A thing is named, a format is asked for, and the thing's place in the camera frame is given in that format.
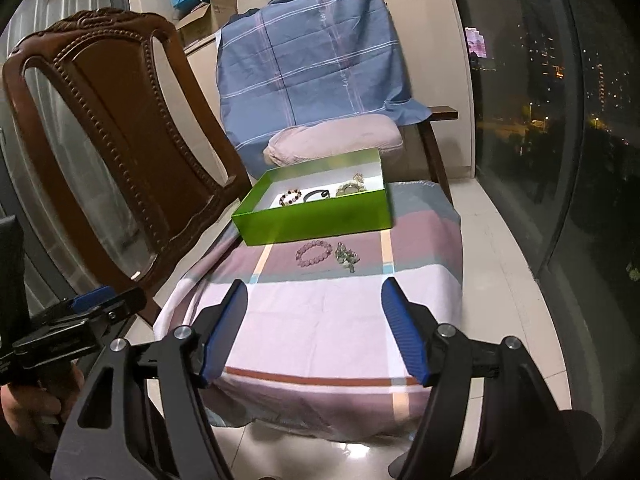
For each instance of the blue plaid cloth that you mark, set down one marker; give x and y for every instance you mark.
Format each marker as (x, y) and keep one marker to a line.
(310, 60)

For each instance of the paper on window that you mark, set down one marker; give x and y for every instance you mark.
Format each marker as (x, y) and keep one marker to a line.
(475, 42)

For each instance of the pink plaid sheet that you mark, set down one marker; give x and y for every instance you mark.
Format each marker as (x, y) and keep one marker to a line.
(310, 320)

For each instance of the cardboard box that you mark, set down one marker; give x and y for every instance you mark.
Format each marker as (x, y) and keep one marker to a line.
(220, 10)

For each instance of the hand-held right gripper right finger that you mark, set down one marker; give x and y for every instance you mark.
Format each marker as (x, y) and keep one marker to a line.
(405, 335)

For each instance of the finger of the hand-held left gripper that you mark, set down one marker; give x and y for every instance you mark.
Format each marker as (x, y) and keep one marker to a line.
(92, 297)
(125, 305)

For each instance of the carved wooden chair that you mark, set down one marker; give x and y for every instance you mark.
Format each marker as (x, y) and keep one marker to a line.
(115, 100)

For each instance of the dark bangle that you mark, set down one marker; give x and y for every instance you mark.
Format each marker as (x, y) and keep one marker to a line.
(312, 192)

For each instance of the pink cushion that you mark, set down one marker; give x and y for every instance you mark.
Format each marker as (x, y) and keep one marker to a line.
(340, 137)

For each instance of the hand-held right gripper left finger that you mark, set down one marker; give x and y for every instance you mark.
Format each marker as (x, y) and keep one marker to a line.
(225, 330)

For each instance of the green box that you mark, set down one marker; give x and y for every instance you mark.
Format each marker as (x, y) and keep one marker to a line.
(320, 220)

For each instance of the wooden armchair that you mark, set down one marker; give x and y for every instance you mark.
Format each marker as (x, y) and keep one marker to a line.
(442, 112)

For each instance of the person's left hand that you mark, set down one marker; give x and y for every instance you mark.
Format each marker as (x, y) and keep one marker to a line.
(30, 405)

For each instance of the white wristwatch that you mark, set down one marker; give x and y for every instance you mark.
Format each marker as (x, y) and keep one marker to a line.
(346, 190)

